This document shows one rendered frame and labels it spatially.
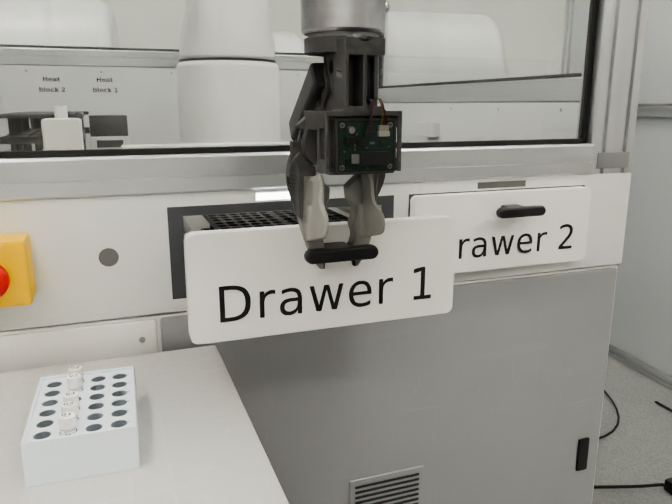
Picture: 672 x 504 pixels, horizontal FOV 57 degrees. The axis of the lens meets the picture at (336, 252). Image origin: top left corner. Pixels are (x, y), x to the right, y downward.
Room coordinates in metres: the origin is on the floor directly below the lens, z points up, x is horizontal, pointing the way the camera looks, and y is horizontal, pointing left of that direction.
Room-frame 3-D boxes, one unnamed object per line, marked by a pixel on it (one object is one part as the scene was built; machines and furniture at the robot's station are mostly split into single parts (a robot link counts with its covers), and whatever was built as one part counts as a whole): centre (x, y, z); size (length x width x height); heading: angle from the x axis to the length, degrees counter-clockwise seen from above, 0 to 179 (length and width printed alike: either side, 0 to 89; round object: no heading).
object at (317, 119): (0.57, -0.01, 1.04); 0.09 x 0.08 x 0.12; 20
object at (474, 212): (0.87, -0.24, 0.87); 0.29 x 0.02 x 0.11; 110
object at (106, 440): (0.49, 0.22, 0.78); 0.12 x 0.08 x 0.04; 19
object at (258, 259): (0.62, 0.01, 0.87); 0.29 x 0.02 x 0.11; 110
